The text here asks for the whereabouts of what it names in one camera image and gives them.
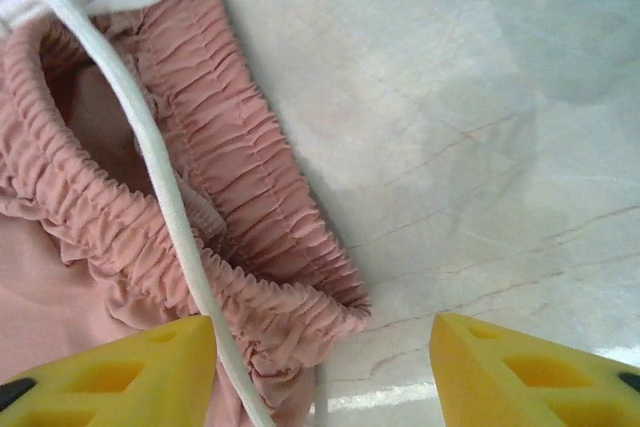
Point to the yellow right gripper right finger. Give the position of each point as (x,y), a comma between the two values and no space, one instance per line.
(530,382)

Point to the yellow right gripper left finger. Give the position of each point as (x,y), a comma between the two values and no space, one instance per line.
(115,382)

